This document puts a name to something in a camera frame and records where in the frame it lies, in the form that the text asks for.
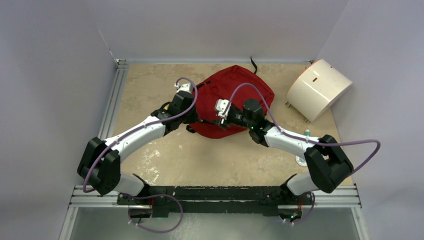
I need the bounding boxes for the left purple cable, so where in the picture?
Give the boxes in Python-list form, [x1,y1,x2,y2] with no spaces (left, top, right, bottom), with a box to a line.
[82,77,199,233]

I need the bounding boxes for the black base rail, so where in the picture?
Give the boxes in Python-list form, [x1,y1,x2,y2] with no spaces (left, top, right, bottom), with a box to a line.
[117,185,313,218]

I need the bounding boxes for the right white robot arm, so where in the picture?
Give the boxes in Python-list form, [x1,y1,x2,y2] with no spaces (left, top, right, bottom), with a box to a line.
[214,99,354,204]

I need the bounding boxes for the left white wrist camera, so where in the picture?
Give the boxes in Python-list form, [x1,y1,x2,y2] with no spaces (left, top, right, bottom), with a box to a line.
[174,82,194,94]

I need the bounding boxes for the red backpack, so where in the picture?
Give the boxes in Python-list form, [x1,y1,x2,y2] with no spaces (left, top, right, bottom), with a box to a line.
[186,65,275,139]

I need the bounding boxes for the cream round lunch box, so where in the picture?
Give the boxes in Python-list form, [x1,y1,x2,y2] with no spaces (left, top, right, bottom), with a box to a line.
[285,59,353,122]

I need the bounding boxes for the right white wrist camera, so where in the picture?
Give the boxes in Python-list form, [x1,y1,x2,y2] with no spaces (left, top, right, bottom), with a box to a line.
[214,99,232,120]

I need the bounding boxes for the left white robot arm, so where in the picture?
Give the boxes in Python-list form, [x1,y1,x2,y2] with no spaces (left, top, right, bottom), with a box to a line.
[77,90,197,205]

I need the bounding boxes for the aluminium frame rails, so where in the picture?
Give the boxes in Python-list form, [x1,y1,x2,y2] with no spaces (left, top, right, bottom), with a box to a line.
[60,59,369,240]

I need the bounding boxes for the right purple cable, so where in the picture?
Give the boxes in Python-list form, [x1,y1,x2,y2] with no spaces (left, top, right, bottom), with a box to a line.
[223,82,382,226]

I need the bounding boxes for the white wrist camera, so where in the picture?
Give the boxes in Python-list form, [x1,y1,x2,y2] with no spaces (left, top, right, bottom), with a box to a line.
[214,99,232,120]
[174,82,194,94]

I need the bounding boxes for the purple cable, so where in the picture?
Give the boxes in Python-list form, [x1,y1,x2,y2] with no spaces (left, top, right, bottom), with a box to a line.
[82,77,199,233]
[223,82,382,226]

